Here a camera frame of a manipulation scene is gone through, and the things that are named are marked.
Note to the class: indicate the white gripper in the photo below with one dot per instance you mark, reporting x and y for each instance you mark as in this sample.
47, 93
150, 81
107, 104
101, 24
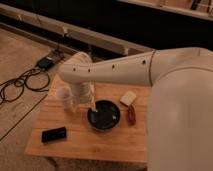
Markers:
83, 93

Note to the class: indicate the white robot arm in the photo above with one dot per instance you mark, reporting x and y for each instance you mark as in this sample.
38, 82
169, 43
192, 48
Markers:
180, 107

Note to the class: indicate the white ceramic cup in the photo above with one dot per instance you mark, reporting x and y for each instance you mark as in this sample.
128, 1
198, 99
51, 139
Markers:
63, 95

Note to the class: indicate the black bowl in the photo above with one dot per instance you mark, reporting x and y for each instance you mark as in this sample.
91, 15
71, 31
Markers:
105, 117

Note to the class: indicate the wooden table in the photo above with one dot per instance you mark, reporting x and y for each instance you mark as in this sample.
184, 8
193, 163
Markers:
123, 143

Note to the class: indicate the pale sponge block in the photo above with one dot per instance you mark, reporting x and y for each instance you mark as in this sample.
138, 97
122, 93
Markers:
128, 98

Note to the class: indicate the black rectangular remote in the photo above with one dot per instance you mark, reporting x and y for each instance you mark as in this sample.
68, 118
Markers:
53, 134

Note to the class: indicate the black power adapter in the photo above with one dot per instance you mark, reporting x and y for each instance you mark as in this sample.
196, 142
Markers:
50, 60

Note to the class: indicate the long wooden rail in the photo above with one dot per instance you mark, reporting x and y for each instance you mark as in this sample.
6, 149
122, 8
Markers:
75, 32

